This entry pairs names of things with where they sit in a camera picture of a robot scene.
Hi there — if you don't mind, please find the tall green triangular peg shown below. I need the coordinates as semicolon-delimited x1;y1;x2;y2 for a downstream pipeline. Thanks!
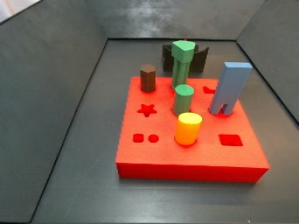
172;40;195;88

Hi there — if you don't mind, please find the green cylinder peg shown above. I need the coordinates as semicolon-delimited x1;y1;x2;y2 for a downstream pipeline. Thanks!
172;84;194;115

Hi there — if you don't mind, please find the black curved fixture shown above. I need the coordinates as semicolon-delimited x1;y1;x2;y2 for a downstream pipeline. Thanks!
163;45;210;73

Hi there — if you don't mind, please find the red peg board base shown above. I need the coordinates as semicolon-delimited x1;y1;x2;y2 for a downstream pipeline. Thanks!
116;77;270;183

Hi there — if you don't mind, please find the yellow cylinder peg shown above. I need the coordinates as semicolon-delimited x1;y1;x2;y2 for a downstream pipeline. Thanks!
174;112;202;145

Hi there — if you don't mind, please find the brown hexagonal peg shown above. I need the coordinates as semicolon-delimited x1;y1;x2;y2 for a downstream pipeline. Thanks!
140;64;156;93

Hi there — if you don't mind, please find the blue rectangular arch peg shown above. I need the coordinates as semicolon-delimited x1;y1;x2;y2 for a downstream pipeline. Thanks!
210;62;252;116

